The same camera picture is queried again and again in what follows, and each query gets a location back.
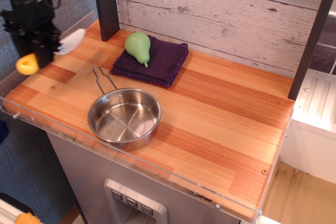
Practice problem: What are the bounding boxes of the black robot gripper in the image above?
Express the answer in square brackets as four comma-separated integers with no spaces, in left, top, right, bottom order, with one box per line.
[1,0,60,67]

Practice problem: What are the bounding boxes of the yellow handled toy knife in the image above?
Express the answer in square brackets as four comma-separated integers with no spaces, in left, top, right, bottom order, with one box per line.
[15,28,86,75]

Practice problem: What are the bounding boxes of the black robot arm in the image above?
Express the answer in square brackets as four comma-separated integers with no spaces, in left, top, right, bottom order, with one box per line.
[1,0,61,68]

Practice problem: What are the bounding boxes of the green toy pear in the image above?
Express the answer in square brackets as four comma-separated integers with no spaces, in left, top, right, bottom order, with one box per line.
[125,32,151,68]

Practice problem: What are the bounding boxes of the purple folded cloth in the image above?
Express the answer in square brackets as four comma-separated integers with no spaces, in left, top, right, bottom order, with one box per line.
[110,36,188,88]

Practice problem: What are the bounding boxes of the small stainless steel pan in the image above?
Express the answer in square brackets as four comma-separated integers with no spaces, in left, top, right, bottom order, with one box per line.
[88,66,162,151]

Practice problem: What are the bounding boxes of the grey toy fridge cabinet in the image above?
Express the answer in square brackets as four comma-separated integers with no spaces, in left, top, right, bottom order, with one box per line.
[48,133,240,223]

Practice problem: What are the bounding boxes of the orange object at bottom left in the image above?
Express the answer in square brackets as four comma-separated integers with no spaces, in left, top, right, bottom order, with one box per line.
[14,213,41,224]

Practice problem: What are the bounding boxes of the silver dispenser panel with buttons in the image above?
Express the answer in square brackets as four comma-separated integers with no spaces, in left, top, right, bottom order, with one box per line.
[104,178,168,223]

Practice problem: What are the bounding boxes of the dark left upright post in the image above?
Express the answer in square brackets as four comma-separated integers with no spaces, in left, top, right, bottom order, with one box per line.
[96,0,120,41]

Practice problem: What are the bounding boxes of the dark upright post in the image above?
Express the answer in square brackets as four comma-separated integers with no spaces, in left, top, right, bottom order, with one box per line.
[288,0,333,100]
[96,0,120,41]

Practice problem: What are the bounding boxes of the dark right upright post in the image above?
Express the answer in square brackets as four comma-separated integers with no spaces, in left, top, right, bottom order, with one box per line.
[288,0,333,100]

